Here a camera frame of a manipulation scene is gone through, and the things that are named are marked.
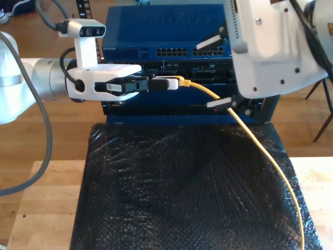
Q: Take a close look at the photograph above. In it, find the brown wooden chair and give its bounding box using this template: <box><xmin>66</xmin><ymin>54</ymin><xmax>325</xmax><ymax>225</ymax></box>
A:
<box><xmin>304</xmin><ymin>78</ymin><xmax>333</xmax><ymax>143</ymax></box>

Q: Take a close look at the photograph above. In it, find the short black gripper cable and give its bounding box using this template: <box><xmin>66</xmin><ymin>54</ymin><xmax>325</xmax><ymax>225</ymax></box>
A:
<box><xmin>59</xmin><ymin>47</ymin><xmax>85</xmax><ymax>91</ymax></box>

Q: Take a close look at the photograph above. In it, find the black woven mat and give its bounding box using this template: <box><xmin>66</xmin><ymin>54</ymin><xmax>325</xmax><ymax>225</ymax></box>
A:
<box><xmin>69</xmin><ymin>122</ymin><xmax>323</xmax><ymax>250</ymax></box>

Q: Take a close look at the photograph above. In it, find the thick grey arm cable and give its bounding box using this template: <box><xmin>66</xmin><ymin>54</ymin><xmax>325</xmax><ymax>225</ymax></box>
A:
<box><xmin>0</xmin><ymin>32</ymin><xmax>54</xmax><ymax>197</ymax></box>

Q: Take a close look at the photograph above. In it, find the black perforated rack rail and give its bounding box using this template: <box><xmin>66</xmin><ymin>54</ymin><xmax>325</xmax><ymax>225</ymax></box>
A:
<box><xmin>75</xmin><ymin>0</ymin><xmax>104</xmax><ymax>65</ymax></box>

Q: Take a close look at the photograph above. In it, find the white shoe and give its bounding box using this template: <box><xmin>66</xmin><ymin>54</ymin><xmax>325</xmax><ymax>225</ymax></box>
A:
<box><xmin>0</xmin><ymin>8</ymin><xmax>11</xmax><ymax>26</ymax></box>

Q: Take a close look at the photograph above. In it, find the blue lower rack unit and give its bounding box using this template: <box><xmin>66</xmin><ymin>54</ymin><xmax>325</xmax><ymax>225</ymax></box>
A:
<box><xmin>101</xmin><ymin>83</ymin><xmax>281</xmax><ymax>126</ymax></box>

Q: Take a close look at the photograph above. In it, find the thick dark arm cable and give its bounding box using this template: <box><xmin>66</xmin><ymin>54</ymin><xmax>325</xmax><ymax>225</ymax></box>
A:
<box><xmin>288</xmin><ymin>0</ymin><xmax>333</xmax><ymax>75</ymax></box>

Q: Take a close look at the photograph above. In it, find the black camera cable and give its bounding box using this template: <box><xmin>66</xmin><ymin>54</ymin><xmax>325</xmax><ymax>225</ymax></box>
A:
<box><xmin>34</xmin><ymin>0</ymin><xmax>69</xmax><ymax>32</ymax></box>

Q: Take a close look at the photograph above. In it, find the yellow network cable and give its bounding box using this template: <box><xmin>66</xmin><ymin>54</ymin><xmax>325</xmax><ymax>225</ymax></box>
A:
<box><xmin>174</xmin><ymin>75</ymin><xmax>305</xmax><ymax>250</ymax></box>

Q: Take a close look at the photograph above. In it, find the dark blue shoe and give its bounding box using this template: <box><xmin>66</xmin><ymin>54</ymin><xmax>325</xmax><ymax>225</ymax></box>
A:
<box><xmin>11</xmin><ymin>0</ymin><xmax>36</xmax><ymax>17</ymax></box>

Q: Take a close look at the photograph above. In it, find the blue network switch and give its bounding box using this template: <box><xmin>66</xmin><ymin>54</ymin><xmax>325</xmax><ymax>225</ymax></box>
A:
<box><xmin>101</xmin><ymin>5</ymin><xmax>235</xmax><ymax>62</ymax></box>

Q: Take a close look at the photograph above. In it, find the black rack server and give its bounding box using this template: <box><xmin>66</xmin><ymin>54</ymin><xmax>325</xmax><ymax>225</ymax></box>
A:
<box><xmin>103</xmin><ymin>60</ymin><xmax>239</xmax><ymax>85</ymax></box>

